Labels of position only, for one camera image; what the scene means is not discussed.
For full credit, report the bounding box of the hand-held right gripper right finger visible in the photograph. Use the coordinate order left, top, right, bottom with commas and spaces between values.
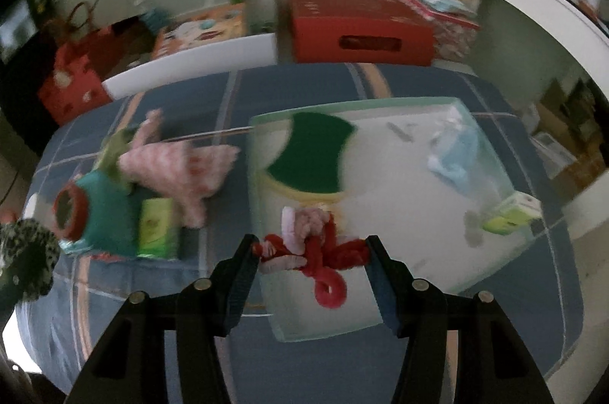
364, 235, 555, 404

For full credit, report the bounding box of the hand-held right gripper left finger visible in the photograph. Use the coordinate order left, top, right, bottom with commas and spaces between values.
64, 234, 261, 404

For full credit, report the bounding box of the red pink chenille twist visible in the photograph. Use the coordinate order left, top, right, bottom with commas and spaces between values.
252, 207, 369, 310

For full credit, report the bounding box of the white tray with mint rim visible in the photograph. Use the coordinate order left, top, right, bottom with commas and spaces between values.
247, 96, 543, 344

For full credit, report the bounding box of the pink white striped cloth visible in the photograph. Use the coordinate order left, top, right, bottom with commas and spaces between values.
116, 109, 241, 230

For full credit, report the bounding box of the blue face mask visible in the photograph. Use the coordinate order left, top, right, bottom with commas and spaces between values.
426, 119, 481, 200

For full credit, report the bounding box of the green yellow sponge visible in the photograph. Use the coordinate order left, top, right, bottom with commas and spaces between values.
259, 111, 357, 202

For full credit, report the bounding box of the leopard print scrunchie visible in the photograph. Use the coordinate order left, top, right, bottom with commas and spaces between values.
0, 218, 60, 302

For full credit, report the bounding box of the blue plaid tablecloth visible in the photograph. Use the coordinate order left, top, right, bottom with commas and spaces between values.
14, 62, 586, 404

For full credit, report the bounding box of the teal cup with red rim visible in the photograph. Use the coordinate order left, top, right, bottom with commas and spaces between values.
62, 173, 139, 257

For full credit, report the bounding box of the red round object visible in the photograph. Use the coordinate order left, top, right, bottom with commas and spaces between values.
51, 183, 91, 240

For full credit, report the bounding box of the white labelled box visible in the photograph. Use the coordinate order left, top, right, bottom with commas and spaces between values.
533, 133, 576, 177

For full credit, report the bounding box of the white board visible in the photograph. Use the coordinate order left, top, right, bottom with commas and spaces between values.
102, 34, 277, 101

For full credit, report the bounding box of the brown cardboard box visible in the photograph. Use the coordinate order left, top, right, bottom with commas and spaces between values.
540, 81, 572, 134

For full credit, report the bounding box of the orange illustrated box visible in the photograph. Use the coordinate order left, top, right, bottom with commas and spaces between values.
152, 2, 248, 60

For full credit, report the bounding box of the patterned gift box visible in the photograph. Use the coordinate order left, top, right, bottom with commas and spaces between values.
397, 0, 481, 62

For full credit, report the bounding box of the red handbag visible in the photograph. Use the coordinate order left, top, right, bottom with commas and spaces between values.
37, 2, 115, 126

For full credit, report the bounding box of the red cardboard box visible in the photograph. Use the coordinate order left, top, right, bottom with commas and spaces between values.
288, 0, 438, 67

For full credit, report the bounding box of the teal pump bottle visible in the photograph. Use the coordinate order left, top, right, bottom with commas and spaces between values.
143, 7, 165, 31

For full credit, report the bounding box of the pale blue mask package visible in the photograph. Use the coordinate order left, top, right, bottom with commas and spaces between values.
416, 0, 469, 12

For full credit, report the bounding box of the white curved desk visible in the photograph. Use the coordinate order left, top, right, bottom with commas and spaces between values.
466, 0, 609, 238

